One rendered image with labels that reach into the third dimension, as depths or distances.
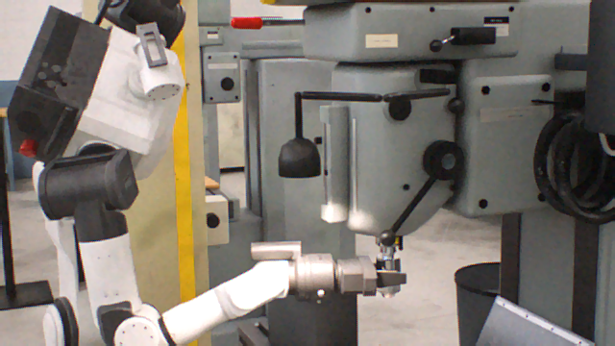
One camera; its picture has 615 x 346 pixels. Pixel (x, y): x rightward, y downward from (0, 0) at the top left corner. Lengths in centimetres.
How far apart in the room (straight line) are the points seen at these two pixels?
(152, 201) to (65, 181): 168
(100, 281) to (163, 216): 170
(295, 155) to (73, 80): 48
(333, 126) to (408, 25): 22
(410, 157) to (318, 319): 57
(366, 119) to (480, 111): 21
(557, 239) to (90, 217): 92
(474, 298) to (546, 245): 171
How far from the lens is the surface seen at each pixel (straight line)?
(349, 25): 134
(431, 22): 140
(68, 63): 158
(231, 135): 992
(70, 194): 148
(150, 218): 317
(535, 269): 179
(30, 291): 573
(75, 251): 189
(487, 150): 147
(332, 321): 187
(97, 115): 153
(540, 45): 154
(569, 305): 173
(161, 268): 322
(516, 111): 150
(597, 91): 134
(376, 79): 139
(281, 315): 198
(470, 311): 348
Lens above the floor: 168
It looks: 10 degrees down
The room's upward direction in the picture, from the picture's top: 1 degrees counter-clockwise
